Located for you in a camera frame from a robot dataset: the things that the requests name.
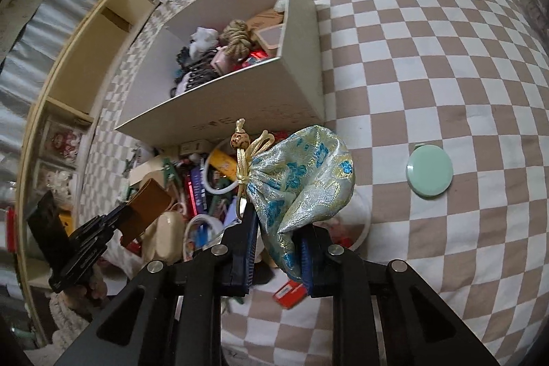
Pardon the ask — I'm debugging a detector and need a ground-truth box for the brown leather case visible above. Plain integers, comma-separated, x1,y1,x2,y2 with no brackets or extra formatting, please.
118,178,172,248

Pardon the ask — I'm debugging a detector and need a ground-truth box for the blue floral brocade pouch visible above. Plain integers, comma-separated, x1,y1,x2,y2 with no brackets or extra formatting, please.
231,118,355,281

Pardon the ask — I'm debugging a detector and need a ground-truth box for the beige oval case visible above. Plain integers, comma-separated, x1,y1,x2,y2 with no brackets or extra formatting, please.
141,211,186,265

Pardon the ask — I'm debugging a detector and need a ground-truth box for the white tape roll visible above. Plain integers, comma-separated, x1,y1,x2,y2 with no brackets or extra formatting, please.
183,215,223,261

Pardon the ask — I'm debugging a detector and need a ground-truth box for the wooden side shelf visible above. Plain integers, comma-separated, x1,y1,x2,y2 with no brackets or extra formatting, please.
14,0,159,347

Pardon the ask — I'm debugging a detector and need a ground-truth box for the orange red lighter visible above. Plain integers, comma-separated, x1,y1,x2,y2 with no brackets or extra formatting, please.
273,280,307,309

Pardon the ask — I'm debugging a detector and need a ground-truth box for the mint green round mirror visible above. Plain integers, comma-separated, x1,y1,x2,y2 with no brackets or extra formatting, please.
406,144,453,198

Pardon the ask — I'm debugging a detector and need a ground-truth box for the yellow tube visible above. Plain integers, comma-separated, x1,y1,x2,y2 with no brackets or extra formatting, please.
209,149,237,181

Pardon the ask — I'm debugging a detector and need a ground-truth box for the white cardboard shoe box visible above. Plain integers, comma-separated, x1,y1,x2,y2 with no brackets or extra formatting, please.
115,0,325,148

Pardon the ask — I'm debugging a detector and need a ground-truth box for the checkered bed sheet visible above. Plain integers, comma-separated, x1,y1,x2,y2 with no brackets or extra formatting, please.
79,0,548,365

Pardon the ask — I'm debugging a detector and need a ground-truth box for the white plastic ring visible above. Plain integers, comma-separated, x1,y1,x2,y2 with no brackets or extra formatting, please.
201,137,241,195

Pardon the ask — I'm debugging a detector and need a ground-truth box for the coiled rope bundle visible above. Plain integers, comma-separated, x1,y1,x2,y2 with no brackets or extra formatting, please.
219,19,254,62

